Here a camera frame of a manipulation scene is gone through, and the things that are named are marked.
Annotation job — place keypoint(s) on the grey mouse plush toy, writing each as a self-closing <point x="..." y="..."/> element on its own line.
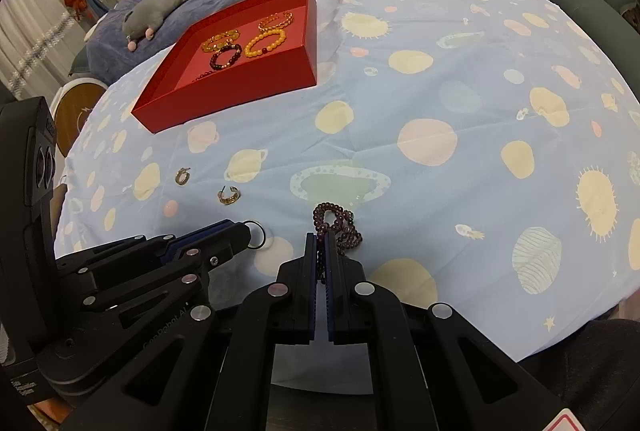
<point x="155" y="8"/>

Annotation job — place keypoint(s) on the white lace curtain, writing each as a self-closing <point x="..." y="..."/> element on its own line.
<point x="30" y="36"/>

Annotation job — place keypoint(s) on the white red-edged card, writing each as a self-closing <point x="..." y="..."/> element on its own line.
<point x="565" y="423"/>

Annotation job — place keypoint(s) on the light blue planet-print sheet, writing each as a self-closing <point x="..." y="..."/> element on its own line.
<point x="450" y="211"/>

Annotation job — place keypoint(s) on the small dark bead strand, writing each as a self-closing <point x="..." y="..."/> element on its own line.
<point x="204" y="76"/>

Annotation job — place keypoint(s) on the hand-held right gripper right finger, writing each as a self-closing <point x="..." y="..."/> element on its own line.
<point x="331" y="291"/>

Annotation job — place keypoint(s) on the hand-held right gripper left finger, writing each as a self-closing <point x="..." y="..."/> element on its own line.
<point x="314" y="291"/>

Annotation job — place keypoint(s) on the round wooden stool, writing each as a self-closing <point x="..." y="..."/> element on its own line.
<point x="75" y="111"/>

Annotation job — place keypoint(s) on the gold hoop earring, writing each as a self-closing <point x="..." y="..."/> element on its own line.
<point x="231" y="200"/>

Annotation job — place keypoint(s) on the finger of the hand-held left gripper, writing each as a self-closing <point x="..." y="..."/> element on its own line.
<point x="200" y="236"/>
<point x="190" y="278"/>

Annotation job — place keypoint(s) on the dark cloth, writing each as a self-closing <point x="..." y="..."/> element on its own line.
<point x="600" y="371"/>

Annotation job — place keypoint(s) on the red bow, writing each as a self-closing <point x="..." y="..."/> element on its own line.
<point x="76" y="1"/>

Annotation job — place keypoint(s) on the silver hoop earring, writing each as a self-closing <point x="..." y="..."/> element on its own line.
<point x="180" y="181"/>

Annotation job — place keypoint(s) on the red cardboard box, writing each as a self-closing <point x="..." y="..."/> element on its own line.
<point x="225" y="96"/>

